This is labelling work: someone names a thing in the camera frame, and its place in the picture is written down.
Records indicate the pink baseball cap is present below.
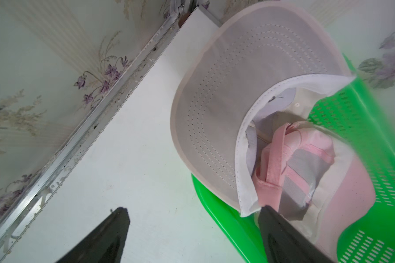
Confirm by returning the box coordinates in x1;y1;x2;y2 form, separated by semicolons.
252;122;375;260

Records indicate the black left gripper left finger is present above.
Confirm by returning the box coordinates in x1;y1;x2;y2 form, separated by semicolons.
58;207;130;263

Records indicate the white baseball cap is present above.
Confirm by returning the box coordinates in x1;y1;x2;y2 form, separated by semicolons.
170;1;355;217

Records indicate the green plastic basket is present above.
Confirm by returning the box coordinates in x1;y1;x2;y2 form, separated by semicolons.
193;58;395;263

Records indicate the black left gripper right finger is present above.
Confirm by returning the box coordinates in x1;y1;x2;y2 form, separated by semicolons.
258;206;332;263

